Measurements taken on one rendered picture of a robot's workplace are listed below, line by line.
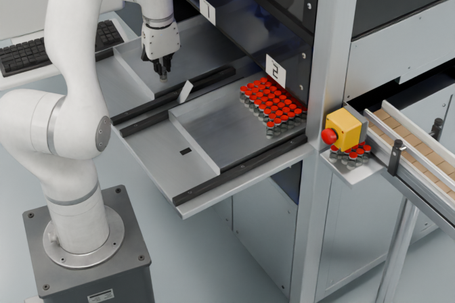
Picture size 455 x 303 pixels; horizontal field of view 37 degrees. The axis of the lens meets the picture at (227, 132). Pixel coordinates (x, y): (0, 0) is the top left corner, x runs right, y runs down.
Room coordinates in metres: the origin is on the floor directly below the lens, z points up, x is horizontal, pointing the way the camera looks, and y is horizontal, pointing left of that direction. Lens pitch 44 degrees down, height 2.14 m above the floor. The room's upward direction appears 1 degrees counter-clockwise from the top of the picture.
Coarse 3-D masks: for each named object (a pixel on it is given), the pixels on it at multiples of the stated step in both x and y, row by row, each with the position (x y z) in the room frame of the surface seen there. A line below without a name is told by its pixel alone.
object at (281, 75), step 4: (268, 56) 1.41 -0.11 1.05; (268, 60) 1.41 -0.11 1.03; (272, 60) 1.39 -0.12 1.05; (268, 64) 1.41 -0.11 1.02; (272, 64) 1.39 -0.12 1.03; (276, 64) 1.38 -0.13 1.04; (268, 68) 1.41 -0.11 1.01; (272, 68) 1.39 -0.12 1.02; (276, 68) 1.38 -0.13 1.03; (280, 68) 1.36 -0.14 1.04; (268, 72) 1.41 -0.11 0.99; (272, 72) 1.39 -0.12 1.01; (280, 72) 1.36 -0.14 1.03; (284, 72) 1.35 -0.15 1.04; (272, 76) 1.39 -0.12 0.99; (280, 76) 1.36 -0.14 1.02; (284, 76) 1.35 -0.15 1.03; (276, 80) 1.37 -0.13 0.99; (280, 80) 1.36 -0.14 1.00; (284, 80) 1.35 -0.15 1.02; (280, 84) 1.36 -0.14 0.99; (284, 84) 1.35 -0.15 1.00; (284, 88) 1.34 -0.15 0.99
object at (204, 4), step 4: (200, 0) 1.70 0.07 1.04; (204, 0) 1.68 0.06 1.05; (200, 4) 1.70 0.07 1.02; (204, 4) 1.68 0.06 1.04; (208, 4) 1.66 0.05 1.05; (200, 8) 1.70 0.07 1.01; (204, 8) 1.68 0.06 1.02; (212, 8) 1.64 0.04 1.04; (200, 12) 1.70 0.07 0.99; (204, 12) 1.68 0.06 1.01; (212, 12) 1.64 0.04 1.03; (204, 16) 1.68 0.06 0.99; (208, 16) 1.66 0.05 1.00; (212, 16) 1.64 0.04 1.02; (212, 20) 1.65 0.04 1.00
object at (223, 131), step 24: (264, 72) 1.52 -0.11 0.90; (216, 96) 1.43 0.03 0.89; (192, 120) 1.34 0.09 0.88; (216, 120) 1.34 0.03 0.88; (240, 120) 1.34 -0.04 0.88; (192, 144) 1.25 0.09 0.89; (216, 144) 1.25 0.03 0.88; (240, 144) 1.25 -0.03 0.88; (264, 144) 1.25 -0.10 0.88; (216, 168) 1.15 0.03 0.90
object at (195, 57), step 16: (192, 32) 1.75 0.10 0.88; (208, 32) 1.75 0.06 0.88; (128, 48) 1.66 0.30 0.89; (192, 48) 1.67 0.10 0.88; (208, 48) 1.67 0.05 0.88; (224, 48) 1.67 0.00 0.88; (128, 64) 1.55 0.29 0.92; (144, 64) 1.59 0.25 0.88; (176, 64) 1.59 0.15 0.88; (192, 64) 1.59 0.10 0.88; (208, 64) 1.59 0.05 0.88; (224, 64) 1.55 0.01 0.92; (240, 64) 1.57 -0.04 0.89; (144, 80) 1.52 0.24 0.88; (176, 80) 1.51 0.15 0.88; (192, 80) 1.49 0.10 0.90; (160, 96) 1.43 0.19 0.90
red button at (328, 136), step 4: (328, 128) 1.17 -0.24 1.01; (324, 132) 1.16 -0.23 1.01; (328, 132) 1.15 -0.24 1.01; (332, 132) 1.15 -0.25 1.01; (324, 136) 1.15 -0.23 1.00; (328, 136) 1.14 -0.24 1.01; (332, 136) 1.14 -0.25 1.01; (336, 136) 1.15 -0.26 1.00; (324, 140) 1.15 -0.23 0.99; (328, 140) 1.14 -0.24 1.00; (332, 140) 1.14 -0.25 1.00; (336, 140) 1.14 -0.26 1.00; (328, 144) 1.14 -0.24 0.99
